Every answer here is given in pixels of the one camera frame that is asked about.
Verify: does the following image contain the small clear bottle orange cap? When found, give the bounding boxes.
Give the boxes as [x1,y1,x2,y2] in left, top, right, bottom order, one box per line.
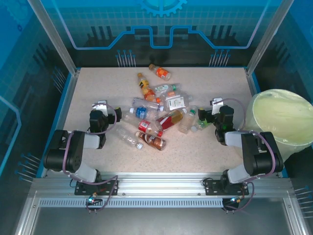
[155,91,169,103]

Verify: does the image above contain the clear bottle large white label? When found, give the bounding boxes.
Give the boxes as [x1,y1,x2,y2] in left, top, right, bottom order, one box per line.
[166,91,194,111]

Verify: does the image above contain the aluminium mounting rail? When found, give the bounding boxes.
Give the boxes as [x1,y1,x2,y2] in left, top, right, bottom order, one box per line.
[28,171,295,199]

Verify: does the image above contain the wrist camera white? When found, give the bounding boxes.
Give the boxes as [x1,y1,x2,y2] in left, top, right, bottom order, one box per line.
[91,99,108,116]
[211,97,224,115]

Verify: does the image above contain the peach bottle green cap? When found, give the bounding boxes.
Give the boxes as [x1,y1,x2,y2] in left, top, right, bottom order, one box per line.
[179,109,198,134]

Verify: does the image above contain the pale green plastic bin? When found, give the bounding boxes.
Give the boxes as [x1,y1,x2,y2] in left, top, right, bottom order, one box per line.
[244,89,313,164]

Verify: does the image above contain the orange label bottle brown cap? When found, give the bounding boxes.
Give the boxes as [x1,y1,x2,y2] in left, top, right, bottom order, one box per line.
[149,64,171,81]

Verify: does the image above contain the clear bottle white cap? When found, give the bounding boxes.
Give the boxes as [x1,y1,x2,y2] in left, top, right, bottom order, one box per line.
[115,125,144,150]

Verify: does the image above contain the crushed clear plastic bottle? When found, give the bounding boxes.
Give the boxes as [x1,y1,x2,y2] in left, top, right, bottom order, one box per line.
[132,97,165,112]

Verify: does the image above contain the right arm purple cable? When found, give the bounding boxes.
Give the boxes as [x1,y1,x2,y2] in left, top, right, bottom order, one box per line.
[220,97,276,214]

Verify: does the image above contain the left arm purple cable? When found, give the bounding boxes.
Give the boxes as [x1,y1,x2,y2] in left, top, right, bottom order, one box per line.
[62,102,120,214]

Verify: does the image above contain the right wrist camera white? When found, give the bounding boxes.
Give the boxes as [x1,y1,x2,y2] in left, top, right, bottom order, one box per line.
[211,97,224,115]

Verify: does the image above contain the slotted grey cable duct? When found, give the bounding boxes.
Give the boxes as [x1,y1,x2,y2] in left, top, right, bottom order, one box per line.
[38,198,224,208]

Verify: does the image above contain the green plastic bottle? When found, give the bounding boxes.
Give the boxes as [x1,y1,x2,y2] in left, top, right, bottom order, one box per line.
[192,118,211,133]

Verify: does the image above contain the aluminium frame post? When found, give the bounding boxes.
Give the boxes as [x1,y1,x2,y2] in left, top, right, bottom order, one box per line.
[245,0,292,76]
[26,0,81,76]

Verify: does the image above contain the clear unlabelled plastic bottle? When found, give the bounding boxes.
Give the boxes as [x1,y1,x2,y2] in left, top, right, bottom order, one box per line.
[121,113,141,125]

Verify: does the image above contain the grey metal panel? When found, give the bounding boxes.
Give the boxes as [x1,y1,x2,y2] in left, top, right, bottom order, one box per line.
[14,207,301,235]

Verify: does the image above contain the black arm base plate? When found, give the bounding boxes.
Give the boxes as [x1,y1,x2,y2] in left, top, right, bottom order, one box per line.
[74,180,120,196]
[204,179,249,196]

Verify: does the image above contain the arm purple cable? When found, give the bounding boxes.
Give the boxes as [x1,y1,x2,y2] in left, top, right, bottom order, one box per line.
[62,102,120,214]
[220,97,276,214]

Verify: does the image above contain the red label tea bottle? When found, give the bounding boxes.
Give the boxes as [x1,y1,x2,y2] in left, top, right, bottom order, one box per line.
[156,109,188,130]

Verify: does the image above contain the red label bottle red cap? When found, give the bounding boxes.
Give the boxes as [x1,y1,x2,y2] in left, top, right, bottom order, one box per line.
[138,119,164,138]

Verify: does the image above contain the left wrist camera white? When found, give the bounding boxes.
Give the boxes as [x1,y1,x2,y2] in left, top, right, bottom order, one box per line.
[91,99,108,116]

